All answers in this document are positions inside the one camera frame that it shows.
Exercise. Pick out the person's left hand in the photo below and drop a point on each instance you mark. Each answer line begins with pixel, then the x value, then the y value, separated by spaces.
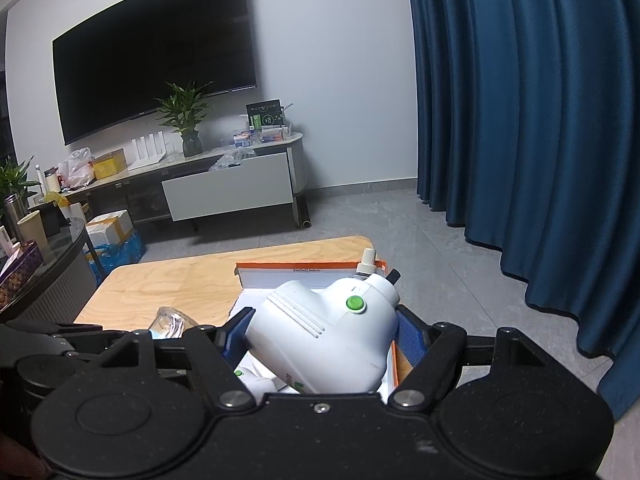
pixel 15 460

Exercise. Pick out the steel tumbler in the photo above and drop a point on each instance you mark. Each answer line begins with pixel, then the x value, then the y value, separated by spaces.
pixel 14 217

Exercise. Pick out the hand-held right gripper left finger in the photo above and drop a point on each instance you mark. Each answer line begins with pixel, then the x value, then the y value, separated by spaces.
pixel 235 335

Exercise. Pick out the white television cabinet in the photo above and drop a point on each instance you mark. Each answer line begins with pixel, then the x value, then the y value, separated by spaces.
pixel 230 190

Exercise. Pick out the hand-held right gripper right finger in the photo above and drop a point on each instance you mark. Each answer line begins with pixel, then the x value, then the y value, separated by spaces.
pixel 412 340

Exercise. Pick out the green plant in glass vase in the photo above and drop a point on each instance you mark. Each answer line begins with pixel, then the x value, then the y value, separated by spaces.
pixel 185 110

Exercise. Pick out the clear plastic storage boxes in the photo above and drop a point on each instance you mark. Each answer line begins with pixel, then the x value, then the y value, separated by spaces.
pixel 260 137

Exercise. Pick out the white plug-in mosquito repeller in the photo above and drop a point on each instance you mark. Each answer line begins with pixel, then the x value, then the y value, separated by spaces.
pixel 320 330
pixel 255 382

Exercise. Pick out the purple patterned gift box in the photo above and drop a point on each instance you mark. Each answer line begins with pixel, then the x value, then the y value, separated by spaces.
pixel 20 270

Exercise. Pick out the white yellow cardboard box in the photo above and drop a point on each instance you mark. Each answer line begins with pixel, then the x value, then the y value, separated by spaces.
pixel 107 227

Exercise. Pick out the dark glass coffee table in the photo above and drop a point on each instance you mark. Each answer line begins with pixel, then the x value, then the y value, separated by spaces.
pixel 65 270

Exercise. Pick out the leafy green table plant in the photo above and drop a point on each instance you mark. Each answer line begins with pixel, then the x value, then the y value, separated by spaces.
pixel 15 177

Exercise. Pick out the black roll on floor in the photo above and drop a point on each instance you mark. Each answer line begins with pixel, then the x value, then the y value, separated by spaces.
pixel 303 212

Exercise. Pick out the white red plastic bag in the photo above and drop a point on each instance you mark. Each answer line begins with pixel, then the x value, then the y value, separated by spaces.
pixel 76 170

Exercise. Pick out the light blue small bottle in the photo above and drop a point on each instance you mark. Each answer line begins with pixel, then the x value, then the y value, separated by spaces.
pixel 172 322

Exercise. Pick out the dark blue curtain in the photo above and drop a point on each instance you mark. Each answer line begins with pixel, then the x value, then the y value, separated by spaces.
pixel 525 110

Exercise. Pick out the green black display box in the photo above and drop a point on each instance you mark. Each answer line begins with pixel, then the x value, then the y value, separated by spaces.
pixel 265 114

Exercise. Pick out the blue plastic wrapped pack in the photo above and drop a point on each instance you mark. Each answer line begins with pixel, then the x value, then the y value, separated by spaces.
pixel 120 255

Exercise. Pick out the white antenna router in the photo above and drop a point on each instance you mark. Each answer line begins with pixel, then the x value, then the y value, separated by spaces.
pixel 147 152

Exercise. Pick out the beige cup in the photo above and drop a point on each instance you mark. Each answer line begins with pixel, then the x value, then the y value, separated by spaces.
pixel 32 232

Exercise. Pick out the orange white cardboard box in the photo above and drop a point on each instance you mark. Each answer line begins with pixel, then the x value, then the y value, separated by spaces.
pixel 280 277

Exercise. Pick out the clear bags in drawer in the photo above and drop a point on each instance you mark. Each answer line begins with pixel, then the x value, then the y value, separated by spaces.
pixel 232 159

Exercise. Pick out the small black box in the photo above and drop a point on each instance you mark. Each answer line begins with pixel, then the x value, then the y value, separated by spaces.
pixel 50 220

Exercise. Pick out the yellow carton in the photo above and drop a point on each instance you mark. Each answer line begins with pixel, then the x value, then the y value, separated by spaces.
pixel 110 165

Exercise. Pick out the black wall television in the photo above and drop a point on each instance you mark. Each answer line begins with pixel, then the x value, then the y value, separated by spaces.
pixel 150 50

